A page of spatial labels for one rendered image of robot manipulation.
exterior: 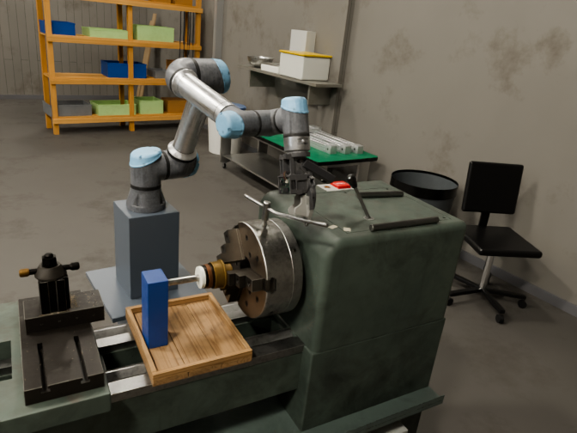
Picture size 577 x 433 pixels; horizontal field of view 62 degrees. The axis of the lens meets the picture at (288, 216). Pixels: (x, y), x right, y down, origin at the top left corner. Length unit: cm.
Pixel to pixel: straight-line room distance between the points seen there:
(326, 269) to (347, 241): 10
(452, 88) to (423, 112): 37
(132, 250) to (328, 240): 83
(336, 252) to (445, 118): 339
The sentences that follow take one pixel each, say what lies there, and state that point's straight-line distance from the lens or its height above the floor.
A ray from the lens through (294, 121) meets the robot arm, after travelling 136.
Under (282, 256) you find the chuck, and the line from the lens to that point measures 147.
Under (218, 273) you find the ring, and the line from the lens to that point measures 151.
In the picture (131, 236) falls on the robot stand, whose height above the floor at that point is 102.
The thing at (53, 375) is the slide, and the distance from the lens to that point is 139.
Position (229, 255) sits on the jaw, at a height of 113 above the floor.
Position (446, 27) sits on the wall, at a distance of 479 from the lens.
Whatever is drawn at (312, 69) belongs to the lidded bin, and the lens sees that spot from 558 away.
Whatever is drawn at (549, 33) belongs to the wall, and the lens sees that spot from 426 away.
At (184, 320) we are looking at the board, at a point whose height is 88.
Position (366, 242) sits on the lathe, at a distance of 150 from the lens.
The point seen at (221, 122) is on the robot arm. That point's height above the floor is 156.
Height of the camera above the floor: 183
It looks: 22 degrees down
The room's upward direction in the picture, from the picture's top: 6 degrees clockwise
